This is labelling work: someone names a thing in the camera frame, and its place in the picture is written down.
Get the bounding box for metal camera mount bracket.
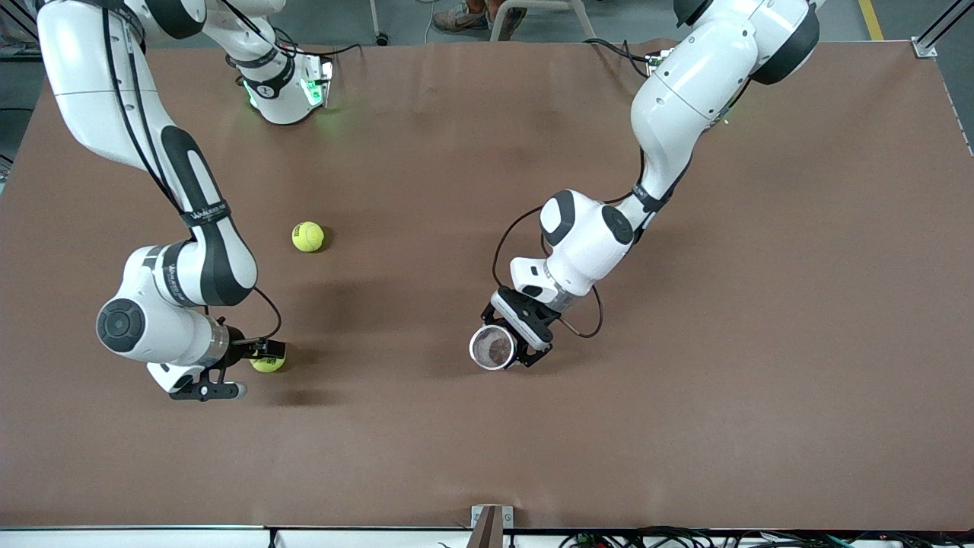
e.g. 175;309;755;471
468;505;515;548

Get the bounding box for black arm base cable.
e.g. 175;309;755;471
274;27;363;59
584;38;654;77

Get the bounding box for brown table cover sheet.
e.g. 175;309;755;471
0;38;974;532

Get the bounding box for white table edge rail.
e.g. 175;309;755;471
0;524;974;548

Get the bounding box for beige chair legs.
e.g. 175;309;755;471
489;0;599;43

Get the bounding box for black cable bundle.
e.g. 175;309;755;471
559;525;974;548

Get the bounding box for black right arm base cable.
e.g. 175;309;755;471
274;27;363;59

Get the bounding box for black left arm base cable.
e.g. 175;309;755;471
584;38;654;77

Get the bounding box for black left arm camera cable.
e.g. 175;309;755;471
492;148;648;339

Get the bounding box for clear plastic tennis ball can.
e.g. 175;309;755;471
469;323;521;373

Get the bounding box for aluminium frame post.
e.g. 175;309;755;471
912;0;974;59

